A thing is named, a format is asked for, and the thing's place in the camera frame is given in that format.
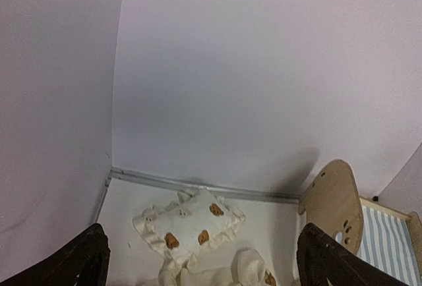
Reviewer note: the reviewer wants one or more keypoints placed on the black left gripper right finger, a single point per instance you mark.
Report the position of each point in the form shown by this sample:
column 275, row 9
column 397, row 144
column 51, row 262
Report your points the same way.
column 323, row 261

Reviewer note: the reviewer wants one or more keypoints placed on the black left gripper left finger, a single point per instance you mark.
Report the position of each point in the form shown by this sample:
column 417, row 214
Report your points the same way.
column 82, row 261

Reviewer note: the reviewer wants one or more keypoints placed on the large bear print cushion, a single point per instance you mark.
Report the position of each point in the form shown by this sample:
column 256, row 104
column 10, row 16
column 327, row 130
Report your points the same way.
column 247, row 268

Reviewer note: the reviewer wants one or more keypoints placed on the blue striped bed mattress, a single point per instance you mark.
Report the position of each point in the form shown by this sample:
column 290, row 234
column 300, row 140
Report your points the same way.
column 379, row 236

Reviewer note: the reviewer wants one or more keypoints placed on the small bear print pillow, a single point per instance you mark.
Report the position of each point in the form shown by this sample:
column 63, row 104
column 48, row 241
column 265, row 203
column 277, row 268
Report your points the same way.
column 188, row 228

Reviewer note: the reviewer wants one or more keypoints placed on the wooden pet bed frame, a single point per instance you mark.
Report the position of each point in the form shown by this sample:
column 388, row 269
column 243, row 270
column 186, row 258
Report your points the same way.
column 332, row 202

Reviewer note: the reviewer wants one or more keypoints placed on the aluminium table edge rail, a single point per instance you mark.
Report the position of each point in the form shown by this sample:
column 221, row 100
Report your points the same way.
column 169, row 183

